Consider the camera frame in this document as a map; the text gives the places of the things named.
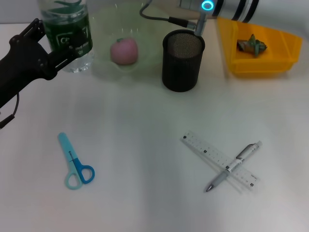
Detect yellow plastic bin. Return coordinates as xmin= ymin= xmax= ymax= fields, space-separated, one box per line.
xmin=216 ymin=16 xmax=303 ymax=78

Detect clear plastic ruler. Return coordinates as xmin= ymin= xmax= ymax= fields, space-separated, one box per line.
xmin=180 ymin=130 xmax=261 ymax=192

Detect black mesh pen holder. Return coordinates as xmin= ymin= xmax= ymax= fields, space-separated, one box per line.
xmin=162 ymin=29 xmax=206 ymax=92

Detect green plastic wrapper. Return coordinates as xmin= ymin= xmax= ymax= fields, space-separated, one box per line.
xmin=236 ymin=33 xmax=268 ymax=58

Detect white grey ballpoint pen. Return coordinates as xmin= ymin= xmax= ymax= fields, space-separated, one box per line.
xmin=205 ymin=141 xmax=263 ymax=193

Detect blue safety scissors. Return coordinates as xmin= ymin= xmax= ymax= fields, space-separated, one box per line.
xmin=57 ymin=132 xmax=95 ymax=191

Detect translucent green fruit bowl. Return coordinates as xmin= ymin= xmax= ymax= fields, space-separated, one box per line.
xmin=89 ymin=2 xmax=167 ymax=79

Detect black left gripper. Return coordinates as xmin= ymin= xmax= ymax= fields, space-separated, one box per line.
xmin=0 ymin=18 xmax=85 ymax=110

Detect pink toy peach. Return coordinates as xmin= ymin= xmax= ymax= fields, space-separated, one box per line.
xmin=110 ymin=37 xmax=139 ymax=65

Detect clear green-label water bottle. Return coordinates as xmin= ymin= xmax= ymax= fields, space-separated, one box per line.
xmin=37 ymin=0 xmax=95 ymax=74

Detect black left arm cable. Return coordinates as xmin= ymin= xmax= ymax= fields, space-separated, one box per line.
xmin=0 ymin=93 xmax=20 ymax=130

